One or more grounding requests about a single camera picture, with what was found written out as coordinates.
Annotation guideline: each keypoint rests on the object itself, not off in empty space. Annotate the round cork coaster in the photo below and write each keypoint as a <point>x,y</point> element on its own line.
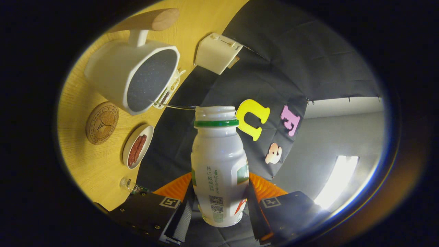
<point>102,122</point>

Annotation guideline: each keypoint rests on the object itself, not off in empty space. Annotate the red sausage pieces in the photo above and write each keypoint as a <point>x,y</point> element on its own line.
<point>137,149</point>

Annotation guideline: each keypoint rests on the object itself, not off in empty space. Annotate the cream toaster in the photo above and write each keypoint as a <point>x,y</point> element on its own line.
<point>214,55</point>

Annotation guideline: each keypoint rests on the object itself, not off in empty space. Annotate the white round plate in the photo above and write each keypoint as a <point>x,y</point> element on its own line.
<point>148,137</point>

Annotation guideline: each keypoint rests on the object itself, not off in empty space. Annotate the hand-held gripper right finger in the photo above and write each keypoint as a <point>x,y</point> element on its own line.
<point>291,212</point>

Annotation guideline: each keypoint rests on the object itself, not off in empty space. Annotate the bread slice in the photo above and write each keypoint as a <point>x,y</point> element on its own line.
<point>234,62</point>

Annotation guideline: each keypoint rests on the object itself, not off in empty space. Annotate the wooden table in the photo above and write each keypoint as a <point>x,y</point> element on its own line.
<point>89,164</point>

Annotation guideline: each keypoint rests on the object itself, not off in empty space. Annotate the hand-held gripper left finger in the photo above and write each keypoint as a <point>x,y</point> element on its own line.
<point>144,214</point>

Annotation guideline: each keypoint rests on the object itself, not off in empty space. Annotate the small white dish of beans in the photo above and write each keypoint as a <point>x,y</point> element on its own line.
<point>171,87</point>

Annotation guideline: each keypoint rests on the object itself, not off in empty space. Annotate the clear plastic water bottle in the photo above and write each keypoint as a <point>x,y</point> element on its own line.
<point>132,186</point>

